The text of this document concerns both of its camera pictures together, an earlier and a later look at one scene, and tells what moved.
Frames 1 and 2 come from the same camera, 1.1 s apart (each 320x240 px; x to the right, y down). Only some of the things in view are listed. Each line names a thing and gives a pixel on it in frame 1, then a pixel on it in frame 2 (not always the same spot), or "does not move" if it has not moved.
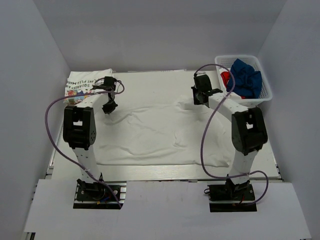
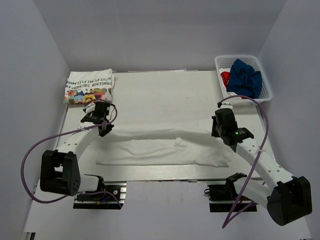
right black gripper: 197,101 -> 215,133
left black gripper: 108,110 -> 109,128
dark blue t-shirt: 248,81 does not move
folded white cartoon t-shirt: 81,81 does not move
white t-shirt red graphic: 225,75 does not move
